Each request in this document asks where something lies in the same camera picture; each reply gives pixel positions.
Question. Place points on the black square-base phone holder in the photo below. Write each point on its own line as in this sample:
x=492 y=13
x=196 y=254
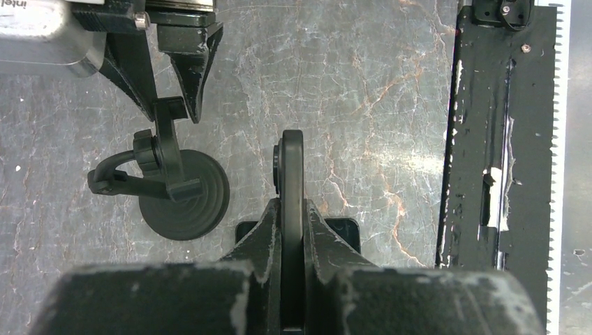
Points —
x=346 y=228

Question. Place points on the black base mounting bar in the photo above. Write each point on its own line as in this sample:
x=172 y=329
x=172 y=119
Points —
x=502 y=196

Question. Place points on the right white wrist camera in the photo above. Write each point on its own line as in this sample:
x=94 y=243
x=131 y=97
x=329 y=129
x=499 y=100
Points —
x=45 y=38

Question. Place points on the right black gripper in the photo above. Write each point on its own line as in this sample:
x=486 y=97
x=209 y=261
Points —
x=188 y=34

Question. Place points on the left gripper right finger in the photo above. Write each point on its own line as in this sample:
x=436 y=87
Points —
x=329 y=263

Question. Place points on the black smartphone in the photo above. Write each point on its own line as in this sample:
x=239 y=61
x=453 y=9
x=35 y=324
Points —
x=288 y=169

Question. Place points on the black round-base phone stand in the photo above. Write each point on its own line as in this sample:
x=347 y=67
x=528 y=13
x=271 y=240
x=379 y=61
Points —
x=183 y=194

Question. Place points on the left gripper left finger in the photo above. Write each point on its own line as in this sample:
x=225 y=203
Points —
x=257 y=305

